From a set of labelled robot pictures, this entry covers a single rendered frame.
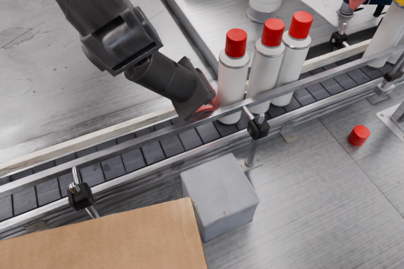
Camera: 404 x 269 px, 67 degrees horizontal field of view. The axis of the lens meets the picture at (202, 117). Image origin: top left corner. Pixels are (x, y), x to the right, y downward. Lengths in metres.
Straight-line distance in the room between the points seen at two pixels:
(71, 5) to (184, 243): 0.26
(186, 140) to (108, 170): 0.15
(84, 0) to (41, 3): 0.80
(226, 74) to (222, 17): 0.40
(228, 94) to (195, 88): 0.08
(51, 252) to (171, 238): 0.10
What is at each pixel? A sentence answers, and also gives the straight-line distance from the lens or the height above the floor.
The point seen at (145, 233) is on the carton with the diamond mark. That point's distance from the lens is 0.27.
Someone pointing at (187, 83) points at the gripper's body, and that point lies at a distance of 0.48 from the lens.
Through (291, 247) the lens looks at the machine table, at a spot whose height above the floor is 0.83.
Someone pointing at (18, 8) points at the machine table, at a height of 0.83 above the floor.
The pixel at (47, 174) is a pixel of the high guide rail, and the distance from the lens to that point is 0.52.
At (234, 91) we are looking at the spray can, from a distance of 0.54.
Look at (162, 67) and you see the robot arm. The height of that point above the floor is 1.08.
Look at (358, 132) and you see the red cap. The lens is 0.70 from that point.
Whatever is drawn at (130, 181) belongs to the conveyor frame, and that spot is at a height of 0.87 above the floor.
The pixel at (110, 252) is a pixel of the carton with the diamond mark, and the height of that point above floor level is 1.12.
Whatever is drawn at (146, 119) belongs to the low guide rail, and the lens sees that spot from 0.59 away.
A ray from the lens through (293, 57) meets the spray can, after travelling 0.57.
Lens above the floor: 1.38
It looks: 52 degrees down
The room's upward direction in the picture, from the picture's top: straight up
